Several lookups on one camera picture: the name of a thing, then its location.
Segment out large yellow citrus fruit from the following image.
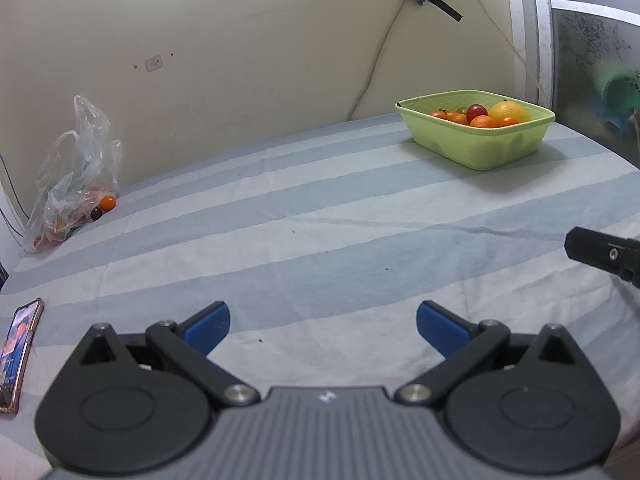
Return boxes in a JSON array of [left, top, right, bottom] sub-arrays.
[[488, 100, 530, 124]]

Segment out small orange tomato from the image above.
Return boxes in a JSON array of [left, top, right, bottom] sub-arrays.
[[497, 116, 518, 127]]

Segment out red tomato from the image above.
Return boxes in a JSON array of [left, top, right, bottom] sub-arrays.
[[466, 104, 488, 124]]

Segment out smartphone with pink case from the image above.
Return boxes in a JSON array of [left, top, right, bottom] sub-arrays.
[[0, 298, 44, 414]]

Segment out green plastic basket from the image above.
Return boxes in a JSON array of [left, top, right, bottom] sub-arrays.
[[396, 90, 555, 170]]

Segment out small dark fruit by bag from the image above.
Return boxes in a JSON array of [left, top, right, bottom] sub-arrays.
[[90, 207, 103, 221]]

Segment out small orange by bag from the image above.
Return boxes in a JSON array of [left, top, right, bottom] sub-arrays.
[[99, 195, 117, 212]]

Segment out frosted glass sliding door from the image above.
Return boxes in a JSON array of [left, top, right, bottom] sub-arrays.
[[508, 0, 639, 164]]

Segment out striped blue white bedsheet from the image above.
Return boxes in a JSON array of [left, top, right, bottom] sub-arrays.
[[1, 115, 639, 479]]

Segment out clear plastic bag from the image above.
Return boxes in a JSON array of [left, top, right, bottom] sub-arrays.
[[23, 96, 122, 254]]

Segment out black hanging cables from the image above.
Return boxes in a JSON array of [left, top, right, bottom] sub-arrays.
[[0, 152, 32, 252]]

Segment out white wall cable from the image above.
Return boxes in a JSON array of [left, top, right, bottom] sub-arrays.
[[346, 0, 547, 123]]

